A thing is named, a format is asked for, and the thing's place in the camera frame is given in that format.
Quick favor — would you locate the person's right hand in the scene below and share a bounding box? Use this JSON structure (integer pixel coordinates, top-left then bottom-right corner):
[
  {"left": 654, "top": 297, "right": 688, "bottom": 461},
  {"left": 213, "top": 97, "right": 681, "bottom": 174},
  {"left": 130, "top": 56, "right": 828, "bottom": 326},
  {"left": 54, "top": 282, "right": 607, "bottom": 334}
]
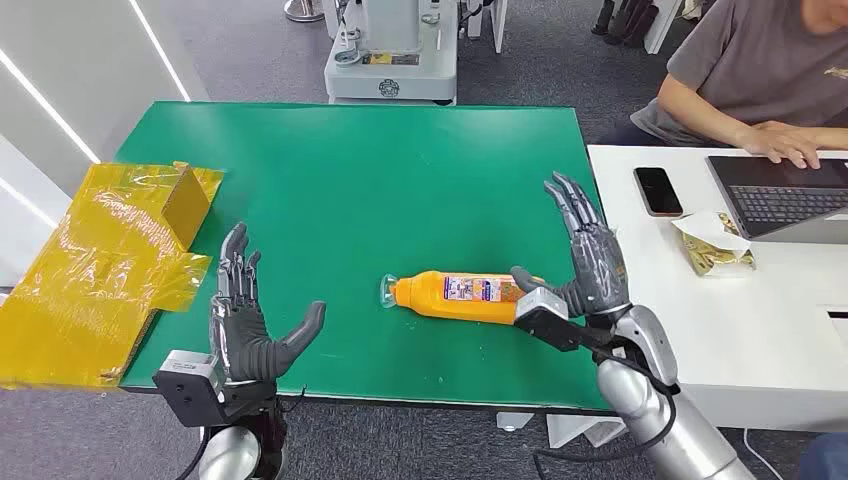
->
[{"left": 738, "top": 121, "right": 823, "bottom": 170}]

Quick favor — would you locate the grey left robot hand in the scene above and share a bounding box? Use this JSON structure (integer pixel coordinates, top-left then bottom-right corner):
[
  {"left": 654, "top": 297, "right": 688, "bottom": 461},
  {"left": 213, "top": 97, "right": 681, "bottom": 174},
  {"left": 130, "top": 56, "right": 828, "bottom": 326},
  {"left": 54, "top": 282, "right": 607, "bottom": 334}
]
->
[{"left": 209, "top": 222, "right": 328, "bottom": 387}]

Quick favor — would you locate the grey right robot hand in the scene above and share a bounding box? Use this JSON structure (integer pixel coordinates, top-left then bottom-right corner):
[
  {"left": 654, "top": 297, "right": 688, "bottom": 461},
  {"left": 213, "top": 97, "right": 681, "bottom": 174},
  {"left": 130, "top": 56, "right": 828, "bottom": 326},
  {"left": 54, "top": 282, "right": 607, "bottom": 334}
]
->
[{"left": 510, "top": 171, "right": 633, "bottom": 319}]

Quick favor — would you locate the orange plastic bottle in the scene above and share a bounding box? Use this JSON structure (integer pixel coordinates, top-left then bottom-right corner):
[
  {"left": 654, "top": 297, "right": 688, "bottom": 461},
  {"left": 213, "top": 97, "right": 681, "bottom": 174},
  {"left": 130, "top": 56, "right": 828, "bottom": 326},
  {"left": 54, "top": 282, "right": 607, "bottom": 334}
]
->
[{"left": 380, "top": 270, "right": 548, "bottom": 326}]

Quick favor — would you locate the grey laptop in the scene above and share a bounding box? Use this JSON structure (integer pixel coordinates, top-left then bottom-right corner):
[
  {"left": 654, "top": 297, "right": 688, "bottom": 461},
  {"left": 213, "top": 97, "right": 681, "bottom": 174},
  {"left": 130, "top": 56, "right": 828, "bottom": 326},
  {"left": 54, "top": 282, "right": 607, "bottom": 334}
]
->
[{"left": 706, "top": 155, "right": 848, "bottom": 245}]

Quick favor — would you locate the person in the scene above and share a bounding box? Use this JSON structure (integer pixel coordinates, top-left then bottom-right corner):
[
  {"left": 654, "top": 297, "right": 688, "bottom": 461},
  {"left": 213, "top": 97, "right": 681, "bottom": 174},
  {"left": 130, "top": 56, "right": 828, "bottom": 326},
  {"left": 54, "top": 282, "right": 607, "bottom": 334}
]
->
[{"left": 599, "top": 0, "right": 848, "bottom": 170}]

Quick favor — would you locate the black smartphone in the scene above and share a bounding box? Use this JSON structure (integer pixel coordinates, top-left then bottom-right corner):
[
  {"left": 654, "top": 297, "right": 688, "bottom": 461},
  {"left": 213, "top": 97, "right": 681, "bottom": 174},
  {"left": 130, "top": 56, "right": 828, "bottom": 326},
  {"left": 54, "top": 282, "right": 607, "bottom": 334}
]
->
[{"left": 633, "top": 166, "right": 685, "bottom": 219}]

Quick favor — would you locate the gold snack bag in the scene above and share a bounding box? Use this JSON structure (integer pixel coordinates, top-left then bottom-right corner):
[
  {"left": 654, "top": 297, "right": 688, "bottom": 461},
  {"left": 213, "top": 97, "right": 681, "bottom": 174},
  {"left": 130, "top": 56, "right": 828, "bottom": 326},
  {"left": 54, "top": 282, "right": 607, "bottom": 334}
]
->
[{"left": 682, "top": 213, "right": 757, "bottom": 278}]

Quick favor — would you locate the white desk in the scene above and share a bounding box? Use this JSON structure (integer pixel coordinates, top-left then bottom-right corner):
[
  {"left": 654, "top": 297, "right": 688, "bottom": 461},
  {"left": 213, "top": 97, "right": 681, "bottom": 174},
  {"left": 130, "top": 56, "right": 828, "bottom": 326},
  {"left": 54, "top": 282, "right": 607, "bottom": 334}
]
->
[{"left": 586, "top": 144, "right": 848, "bottom": 433}]

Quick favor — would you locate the yellow taped cardboard box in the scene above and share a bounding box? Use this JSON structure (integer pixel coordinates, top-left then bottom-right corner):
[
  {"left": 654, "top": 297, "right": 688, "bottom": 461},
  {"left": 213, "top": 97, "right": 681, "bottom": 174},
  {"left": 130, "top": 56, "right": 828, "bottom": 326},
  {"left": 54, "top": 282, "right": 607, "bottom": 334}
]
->
[{"left": 0, "top": 160, "right": 225, "bottom": 392}]

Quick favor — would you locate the green table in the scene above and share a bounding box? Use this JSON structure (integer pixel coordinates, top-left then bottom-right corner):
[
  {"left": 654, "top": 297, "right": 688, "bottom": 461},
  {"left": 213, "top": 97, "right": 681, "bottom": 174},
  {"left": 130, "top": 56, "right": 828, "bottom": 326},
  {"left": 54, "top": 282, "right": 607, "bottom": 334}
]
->
[{"left": 113, "top": 100, "right": 621, "bottom": 412}]

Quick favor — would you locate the white furniture panel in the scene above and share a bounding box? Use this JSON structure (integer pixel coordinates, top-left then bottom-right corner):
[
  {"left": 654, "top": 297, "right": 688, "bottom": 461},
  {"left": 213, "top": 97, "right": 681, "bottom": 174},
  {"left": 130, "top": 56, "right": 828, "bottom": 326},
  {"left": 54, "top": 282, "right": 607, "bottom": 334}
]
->
[{"left": 466, "top": 0, "right": 508, "bottom": 54}]

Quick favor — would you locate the white machine base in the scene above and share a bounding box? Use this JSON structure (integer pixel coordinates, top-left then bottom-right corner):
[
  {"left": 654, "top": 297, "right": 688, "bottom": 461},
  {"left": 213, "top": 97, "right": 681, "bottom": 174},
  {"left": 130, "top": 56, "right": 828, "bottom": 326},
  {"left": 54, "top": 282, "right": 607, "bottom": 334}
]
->
[{"left": 323, "top": 0, "right": 460, "bottom": 106}]

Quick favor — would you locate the blue object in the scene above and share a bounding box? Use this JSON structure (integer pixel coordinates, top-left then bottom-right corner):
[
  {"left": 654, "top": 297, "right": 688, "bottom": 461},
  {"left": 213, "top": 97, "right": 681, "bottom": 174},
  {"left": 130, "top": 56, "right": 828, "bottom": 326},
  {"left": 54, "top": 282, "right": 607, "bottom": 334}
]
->
[{"left": 798, "top": 433, "right": 848, "bottom": 480}]

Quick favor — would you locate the chrome stand base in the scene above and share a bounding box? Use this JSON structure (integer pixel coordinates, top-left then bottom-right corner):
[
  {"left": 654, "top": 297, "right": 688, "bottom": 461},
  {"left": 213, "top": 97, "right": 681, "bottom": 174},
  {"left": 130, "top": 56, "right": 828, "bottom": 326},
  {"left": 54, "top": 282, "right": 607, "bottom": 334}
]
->
[{"left": 283, "top": 0, "right": 326, "bottom": 23}]

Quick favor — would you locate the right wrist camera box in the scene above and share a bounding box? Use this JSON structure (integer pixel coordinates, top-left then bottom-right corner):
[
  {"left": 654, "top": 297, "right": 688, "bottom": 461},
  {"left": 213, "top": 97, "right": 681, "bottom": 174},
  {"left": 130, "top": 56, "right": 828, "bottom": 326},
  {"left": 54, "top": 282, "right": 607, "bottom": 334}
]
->
[{"left": 513, "top": 286, "right": 614, "bottom": 354}]

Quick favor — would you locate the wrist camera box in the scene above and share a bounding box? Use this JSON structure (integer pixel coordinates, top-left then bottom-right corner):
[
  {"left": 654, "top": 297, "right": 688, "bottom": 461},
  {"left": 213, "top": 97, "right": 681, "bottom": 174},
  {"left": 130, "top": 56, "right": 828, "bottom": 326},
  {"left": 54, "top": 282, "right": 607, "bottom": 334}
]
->
[
  {"left": 513, "top": 286, "right": 614, "bottom": 354},
  {"left": 152, "top": 349, "right": 230, "bottom": 429}
]

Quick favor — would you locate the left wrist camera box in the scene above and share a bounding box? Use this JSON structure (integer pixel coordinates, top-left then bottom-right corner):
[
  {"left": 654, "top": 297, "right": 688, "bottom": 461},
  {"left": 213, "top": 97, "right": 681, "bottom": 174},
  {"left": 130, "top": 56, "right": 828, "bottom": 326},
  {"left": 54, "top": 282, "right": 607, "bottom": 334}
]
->
[{"left": 152, "top": 349, "right": 230, "bottom": 429}]

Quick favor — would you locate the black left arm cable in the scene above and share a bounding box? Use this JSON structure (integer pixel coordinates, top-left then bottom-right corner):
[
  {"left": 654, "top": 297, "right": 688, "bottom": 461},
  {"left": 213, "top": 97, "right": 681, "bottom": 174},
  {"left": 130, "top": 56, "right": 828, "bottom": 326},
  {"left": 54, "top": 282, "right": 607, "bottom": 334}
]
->
[{"left": 175, "top": 430, "right": 208, "bottom": 480}]

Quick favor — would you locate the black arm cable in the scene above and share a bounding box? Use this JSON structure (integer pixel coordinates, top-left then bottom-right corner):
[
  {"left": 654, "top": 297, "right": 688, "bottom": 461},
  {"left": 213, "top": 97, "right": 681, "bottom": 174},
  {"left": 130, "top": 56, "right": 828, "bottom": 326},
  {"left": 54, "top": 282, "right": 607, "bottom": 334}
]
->
[
  {"left": 531, "top": 351, "right": 678, "bottom": 480},
  {"left": 175, "top": 430, "right": 208, "bottom": 480}
]

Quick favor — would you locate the white table foot bracket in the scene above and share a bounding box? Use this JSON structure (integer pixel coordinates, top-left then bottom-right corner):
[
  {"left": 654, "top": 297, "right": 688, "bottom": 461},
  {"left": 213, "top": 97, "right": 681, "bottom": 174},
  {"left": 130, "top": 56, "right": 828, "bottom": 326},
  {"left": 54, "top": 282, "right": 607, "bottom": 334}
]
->
[
  {"left": 546, "top": 415, "right": 627, "bottom": 450},
  {"left": 496, "top": 411, "right": 535, "bottom": 433}
]

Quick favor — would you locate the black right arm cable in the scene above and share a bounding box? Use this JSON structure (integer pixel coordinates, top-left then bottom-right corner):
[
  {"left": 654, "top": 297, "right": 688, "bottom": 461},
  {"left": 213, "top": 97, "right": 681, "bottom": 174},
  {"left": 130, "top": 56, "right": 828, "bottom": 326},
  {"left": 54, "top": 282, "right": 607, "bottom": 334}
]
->
[{"left": 531, "top": 351, "right": 678, "bottom": 480}]

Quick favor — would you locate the white floor cable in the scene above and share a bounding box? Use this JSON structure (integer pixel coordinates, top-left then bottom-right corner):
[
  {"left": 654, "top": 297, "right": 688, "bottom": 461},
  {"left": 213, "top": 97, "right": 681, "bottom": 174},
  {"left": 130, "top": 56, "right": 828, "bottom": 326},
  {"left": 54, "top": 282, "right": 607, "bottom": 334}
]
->
[{"left": 743, "top": 429, "right": 786, "bottom": 480}]

